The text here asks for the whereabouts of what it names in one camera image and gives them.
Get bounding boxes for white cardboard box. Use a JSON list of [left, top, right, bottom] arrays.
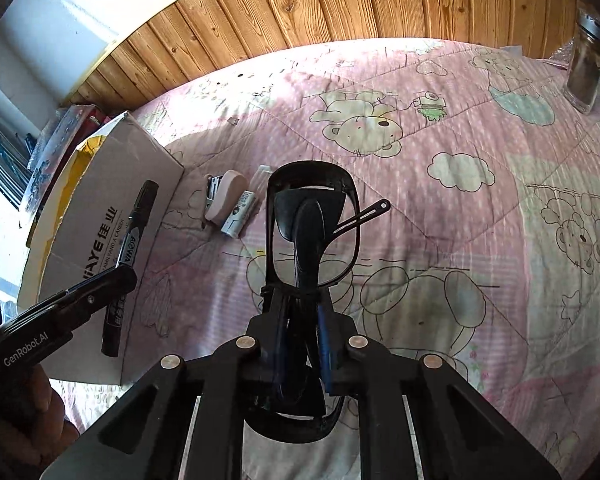
[[17, 110, 185, 387]]

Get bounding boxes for person's left hand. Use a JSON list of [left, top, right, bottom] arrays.
[[0, 365, 80, 479]]

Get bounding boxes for beige stapler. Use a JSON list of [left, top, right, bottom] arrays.
[[204, 170, 248, 226]]

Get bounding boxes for glass jar metal lid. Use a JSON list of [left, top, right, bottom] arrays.
[[562, 11, 600, 115]]

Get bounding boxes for pink cartoon quilt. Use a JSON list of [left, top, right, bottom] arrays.
[[50, 39, 600, 479]]

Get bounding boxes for small white tube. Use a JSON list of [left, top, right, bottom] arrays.
[[221, 191, 257, 238]]

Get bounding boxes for black safety glasses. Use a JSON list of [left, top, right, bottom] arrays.
[[246, 160, 391, 444]]

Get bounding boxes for dark toy box stack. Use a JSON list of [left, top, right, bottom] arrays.
[[19, 104, 109, 226]]

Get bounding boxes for black marker pen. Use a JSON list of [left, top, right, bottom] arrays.
[[100, 180, 159, 358]]

